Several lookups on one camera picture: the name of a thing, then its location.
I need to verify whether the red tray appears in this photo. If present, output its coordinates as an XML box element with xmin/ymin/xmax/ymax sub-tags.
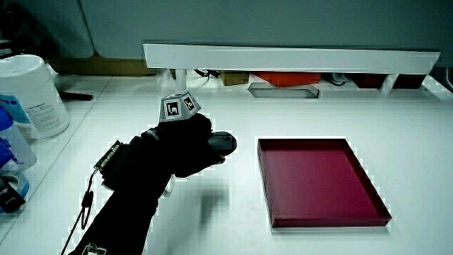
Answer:
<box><xmin>256</xmin><ymin>137</ymin><xmax>393</xmax><ymax>229</ymax></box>

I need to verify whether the white desk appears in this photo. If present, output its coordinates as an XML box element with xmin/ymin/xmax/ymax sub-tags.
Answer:
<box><xmin>0</xmin><ymin>69</ymin><xmax>453</xmax><ymax>255</ymax></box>

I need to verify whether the person's right forearm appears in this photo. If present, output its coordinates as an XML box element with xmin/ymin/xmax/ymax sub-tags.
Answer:
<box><xmin>69</xmin><ymin>129</ymin><xmax>178</xmax><ymax>255</ymax></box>

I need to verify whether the small brown box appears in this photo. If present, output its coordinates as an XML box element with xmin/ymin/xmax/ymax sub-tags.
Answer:
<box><xmin>219</xmin><ymin>71</ymin><xmax>250</xmax><ymax>86</ymax></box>

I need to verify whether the blue tape roll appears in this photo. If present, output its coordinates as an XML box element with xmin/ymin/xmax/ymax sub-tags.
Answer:
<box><xmin>0</xmin><ymin>171</ymin><xmax>30</xmax><ymax>215</ymax></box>

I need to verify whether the person's right hand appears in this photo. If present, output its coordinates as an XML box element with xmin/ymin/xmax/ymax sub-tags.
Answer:
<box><xmin>152</xmin><ymin>91</ymin><xmax>227</xmax><ymax>179</ymax></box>

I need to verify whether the dark grey mouse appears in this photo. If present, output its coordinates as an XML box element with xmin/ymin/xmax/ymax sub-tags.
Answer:
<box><xmin>207</xmin><ymin>131</ymin><xmax>239</xmax><ymax>157</ymax></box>

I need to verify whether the white plastic tub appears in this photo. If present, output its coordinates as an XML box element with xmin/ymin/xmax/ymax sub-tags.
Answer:
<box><xmin>0</xmin><ymin>54</ymin><xmax>71</xmax><ymax>140</ymax></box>

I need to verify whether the brown cardboard box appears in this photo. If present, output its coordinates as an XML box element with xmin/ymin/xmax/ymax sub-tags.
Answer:
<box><xmin>47</xmin><ymin>53</ymin><xmax>161</xmax><ymax>78</ymax></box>

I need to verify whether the orange box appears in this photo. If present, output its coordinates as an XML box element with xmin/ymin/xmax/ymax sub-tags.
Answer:
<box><xmin>253</xmin><ymin>72</ymin><xmax>322</xmax><ymax>88</ymax></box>

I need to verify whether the small black device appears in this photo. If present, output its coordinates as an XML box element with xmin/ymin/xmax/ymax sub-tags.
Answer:
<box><xmin>0</xmin><ymin>176</ymin><xmax>27</xmax><ymax>215</ymax></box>

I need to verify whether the blue labelled bottle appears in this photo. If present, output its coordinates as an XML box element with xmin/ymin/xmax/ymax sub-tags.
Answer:
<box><xmin>0</xmin><ymin>104</ymin><xmax>38</xmax><ymax>175</ymax></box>

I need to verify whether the silver metal tray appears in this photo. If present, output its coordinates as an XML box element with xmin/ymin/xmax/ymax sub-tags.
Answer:
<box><xmin>247</xmin><ymin>81</ymin><xmax>321</xmax><ymax>100</ymax></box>

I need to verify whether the black cable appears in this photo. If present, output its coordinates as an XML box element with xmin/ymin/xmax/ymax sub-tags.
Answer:
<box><xmin>193</xmin><ymin>69</ymin><xmax>221</xmax><ymax>79</ymax></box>

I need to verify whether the dark red box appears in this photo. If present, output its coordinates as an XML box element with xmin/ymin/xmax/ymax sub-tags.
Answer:
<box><xmin>348</xmin><ymin>73</ymin><xmax>388</xmax><ymax>90</ymax></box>
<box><xmin>391</xmin><ymin>74</ymin><xmax>428</xmax><ymax>90</ymax></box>

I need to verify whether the white shelf riser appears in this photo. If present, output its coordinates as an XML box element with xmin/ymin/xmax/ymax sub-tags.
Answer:
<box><xmin>142</xmin><ymin>42</ymin><xmax>442</xmax><ymax>96</ymax></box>

